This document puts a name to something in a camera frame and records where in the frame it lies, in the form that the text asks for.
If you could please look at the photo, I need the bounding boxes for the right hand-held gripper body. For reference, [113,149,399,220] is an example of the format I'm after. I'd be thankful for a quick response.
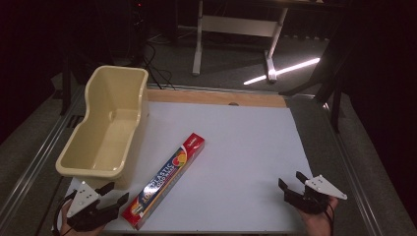
[283,174,348,216]

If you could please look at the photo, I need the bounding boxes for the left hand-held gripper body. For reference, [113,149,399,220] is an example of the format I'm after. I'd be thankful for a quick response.
[66,180,106,232]

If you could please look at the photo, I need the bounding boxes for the red plastic wrap box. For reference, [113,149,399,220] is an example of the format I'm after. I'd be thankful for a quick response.
[121,132,207,231]

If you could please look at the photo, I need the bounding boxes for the cream plastic bin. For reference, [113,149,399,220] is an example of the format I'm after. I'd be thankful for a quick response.
[54,64,150,191]

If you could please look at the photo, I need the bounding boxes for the person's right hand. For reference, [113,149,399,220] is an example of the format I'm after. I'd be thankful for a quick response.
[295,196,339,236]

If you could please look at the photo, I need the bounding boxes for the person's left hand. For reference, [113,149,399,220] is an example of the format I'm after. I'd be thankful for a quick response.
[58,200,106,236]

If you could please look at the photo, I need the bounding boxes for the white table mat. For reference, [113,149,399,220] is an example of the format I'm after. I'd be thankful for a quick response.
[56,100,315,234]

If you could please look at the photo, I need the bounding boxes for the black metal stand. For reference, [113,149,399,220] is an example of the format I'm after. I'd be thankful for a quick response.
[278,9,352,134]

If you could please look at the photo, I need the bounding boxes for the wooden board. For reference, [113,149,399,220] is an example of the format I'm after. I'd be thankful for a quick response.
[146,88,288,109]

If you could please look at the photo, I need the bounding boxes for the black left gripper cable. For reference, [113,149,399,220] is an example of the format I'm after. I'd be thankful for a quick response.
[51,189,79,236]

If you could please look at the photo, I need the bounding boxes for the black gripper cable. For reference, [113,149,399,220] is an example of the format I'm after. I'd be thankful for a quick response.
[51,189,79,236]
[324,207,336,236]

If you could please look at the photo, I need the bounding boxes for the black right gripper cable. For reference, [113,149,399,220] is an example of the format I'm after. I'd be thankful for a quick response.
[324,207,336,236]

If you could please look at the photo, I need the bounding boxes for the metal table rail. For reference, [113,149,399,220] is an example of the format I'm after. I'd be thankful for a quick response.
[322,101,386,236]
[0,86,87,228]

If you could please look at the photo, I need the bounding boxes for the black floor cables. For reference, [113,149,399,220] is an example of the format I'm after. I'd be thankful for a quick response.
[140,41,176,90]

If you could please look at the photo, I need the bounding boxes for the white metal desk frame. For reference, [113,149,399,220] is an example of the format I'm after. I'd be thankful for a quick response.
[191,0,290,84]

